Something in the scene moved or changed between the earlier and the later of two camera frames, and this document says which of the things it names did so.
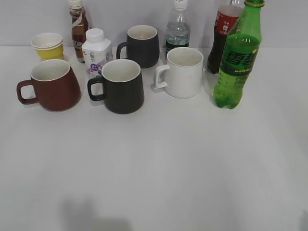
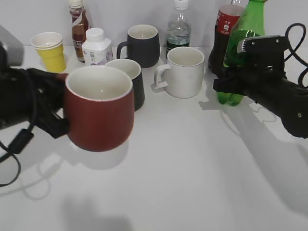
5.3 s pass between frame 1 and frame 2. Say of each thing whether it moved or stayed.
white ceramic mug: stayed
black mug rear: stayed
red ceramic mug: moved
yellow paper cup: stayed
